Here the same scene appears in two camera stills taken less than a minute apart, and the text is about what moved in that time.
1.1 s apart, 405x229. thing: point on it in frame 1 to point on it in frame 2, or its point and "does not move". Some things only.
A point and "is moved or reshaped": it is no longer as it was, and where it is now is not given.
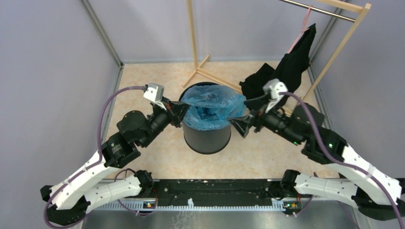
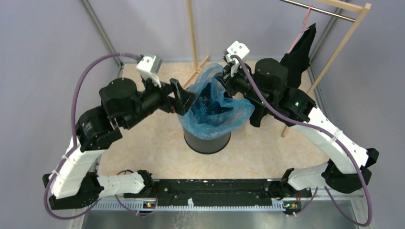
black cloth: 289,69 does not move
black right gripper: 241,124 to 227,80
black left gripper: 175,110 to 181,104
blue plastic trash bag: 211,106 is moved or reshaped
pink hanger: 303,27 does not move
